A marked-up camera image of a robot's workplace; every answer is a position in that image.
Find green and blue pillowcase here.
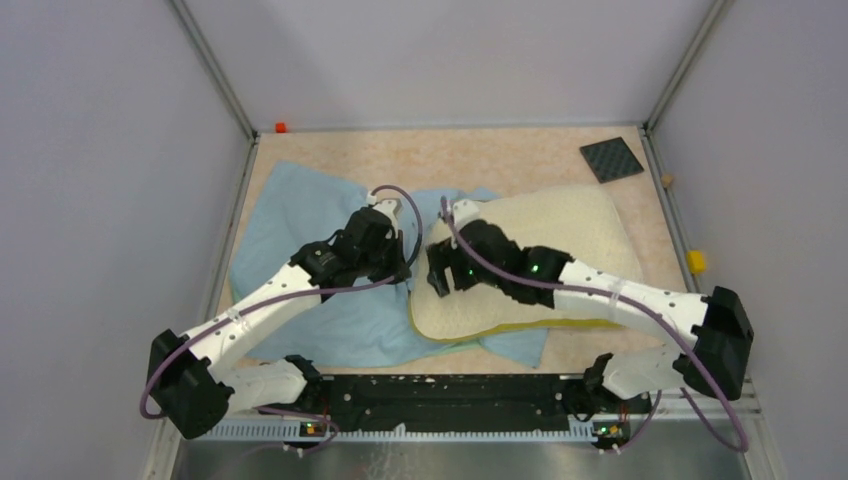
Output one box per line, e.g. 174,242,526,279
229,160,550,370

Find cream yellow pillow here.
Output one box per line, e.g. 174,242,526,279
407,184,645,344

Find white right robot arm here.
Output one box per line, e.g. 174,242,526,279
426,198,755,412

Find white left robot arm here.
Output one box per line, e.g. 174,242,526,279
139,198,410,440

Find black textured square mat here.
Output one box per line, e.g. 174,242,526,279
579,137,644,184

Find small yellow block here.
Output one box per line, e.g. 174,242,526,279
685,250,708,275

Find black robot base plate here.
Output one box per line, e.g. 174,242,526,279
258,374,654,435

